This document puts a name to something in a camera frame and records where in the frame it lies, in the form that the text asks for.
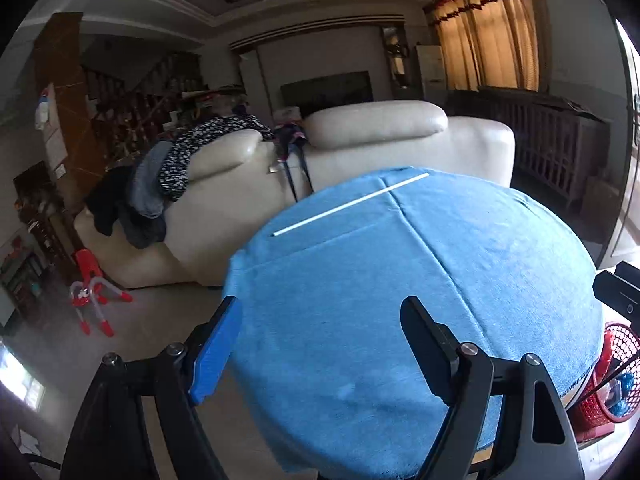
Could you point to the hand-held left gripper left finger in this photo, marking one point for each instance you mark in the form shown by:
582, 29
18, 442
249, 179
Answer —
215, 355

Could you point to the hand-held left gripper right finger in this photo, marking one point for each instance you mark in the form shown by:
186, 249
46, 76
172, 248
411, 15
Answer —
430, 350

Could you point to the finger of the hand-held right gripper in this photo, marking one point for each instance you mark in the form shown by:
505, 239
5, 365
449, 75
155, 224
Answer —
629, 269
615, 291

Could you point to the red mesh basket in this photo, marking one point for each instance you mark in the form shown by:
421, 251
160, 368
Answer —
620, 345

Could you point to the blue plastic bag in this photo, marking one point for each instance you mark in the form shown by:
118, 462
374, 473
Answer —
622, 402

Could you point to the glass door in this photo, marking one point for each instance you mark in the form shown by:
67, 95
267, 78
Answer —
627, 200

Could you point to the brown box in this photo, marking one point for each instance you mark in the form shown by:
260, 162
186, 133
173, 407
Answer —
600, 205

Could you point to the blue tablecloth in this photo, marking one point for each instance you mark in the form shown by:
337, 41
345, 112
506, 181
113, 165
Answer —
375, 260

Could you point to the red and white toy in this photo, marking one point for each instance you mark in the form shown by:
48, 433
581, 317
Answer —
85, 262

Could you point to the wooden crib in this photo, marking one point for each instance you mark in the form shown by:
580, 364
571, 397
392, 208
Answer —
540, 135

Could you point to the long white stick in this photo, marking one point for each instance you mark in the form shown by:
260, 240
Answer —
350, 205

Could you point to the grey garment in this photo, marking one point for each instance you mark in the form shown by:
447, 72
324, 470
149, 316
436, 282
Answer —
145, 185

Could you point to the black white patterned garment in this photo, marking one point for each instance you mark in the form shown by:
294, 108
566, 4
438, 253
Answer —
200, 145

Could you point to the dark wooden shelf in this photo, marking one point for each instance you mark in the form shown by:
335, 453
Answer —
35, 220

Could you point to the cream leather sofa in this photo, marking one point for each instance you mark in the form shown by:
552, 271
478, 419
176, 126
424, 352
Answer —
375, 120

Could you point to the yellow curtains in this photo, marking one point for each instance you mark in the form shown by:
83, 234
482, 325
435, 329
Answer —
490, 45

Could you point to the white standing air conditioner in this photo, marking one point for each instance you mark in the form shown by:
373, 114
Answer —
431, 72

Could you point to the black television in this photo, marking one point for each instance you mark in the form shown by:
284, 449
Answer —
325, 90

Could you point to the display cabinet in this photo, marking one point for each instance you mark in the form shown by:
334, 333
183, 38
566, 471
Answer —
395, 55

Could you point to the wall calendar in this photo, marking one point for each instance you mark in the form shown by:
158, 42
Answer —
52, 135

